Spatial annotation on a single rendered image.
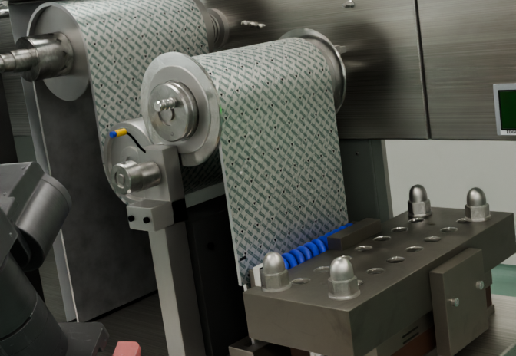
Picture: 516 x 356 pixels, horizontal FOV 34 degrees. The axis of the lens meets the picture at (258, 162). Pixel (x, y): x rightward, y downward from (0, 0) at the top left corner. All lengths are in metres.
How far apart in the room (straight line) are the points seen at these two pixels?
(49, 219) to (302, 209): 0.57
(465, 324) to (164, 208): 0.41
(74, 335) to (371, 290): 0.42
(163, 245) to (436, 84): 0.45
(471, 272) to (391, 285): 0.15
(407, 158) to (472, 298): 3.03
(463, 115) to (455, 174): 2.80
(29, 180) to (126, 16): 0.65
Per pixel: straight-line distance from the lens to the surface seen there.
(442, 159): 4.04
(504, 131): 1.20
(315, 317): 0.98
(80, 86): 1.27
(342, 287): 0.98
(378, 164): 1.35
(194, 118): 1.06
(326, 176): 1.22
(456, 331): 1.11
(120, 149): 1.21
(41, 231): 0.66
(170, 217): 1.10
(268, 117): 1.12
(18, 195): 0.66
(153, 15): 1.32
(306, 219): 1.19
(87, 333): 0.69
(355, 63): 1.31
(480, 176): 3.96
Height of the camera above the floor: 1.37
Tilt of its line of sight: 11 degrees down
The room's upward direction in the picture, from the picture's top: 8 degrees counter-clockwise
